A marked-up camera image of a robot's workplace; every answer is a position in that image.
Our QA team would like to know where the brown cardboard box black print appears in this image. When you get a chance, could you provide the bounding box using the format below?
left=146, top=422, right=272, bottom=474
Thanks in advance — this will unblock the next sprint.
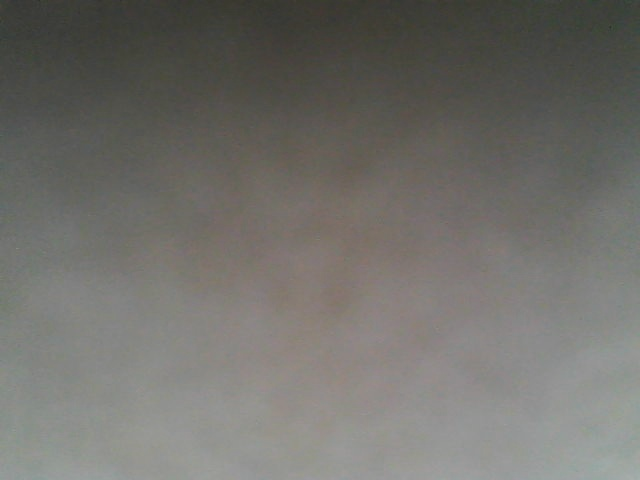
left=1, top=1, right=639, bottom=479

